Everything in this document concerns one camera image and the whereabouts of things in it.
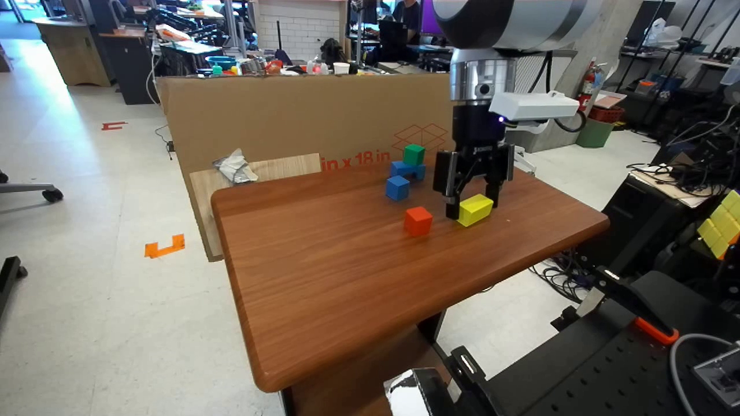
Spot yellow foam pieces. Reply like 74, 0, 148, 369
696, 190, 740, 261

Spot wooden cabinet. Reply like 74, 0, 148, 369
32, 18, 111, 88

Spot green cube block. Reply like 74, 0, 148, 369
402, 141, 429, 165

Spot orange cube block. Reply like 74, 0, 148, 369
402, 205, 435, 238

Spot yellow rectangular block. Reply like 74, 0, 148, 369
456, 191, 498, 229

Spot purple computer monitor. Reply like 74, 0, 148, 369
419, 0, 442, 38

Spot green bin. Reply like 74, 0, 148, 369
575, 113, 615, 149

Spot orange floor tape marker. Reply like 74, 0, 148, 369
145, 234, 188, 261

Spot white office chair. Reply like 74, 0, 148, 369
504, 46, 578, 153

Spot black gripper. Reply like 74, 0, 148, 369
434, 101, 517, 221

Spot light wooden board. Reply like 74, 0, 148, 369
188, 149, 325, 264

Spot black floor cables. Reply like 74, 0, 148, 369
532, 259, 592, 305

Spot grey office chair black base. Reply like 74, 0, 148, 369
0, 168, 66, 205

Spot large cardboard box red print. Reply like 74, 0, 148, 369
157, 71, 459, 194

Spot blue cube block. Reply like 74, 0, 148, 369
385, 172, 413, 202

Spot black perforated breadboard table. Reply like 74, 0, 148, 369
385, 268, 740, 416

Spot crumpled grey paper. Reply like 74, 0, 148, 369
214, 148, 259, 187

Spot grey coiled cable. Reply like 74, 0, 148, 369
669, 330, 740, 416

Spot blue arch block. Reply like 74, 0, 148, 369
390, 160, 429, 183

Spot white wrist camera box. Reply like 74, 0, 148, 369
489, 89, 584, 125

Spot wooden table pedestal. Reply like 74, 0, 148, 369
282, 321, 459, 416

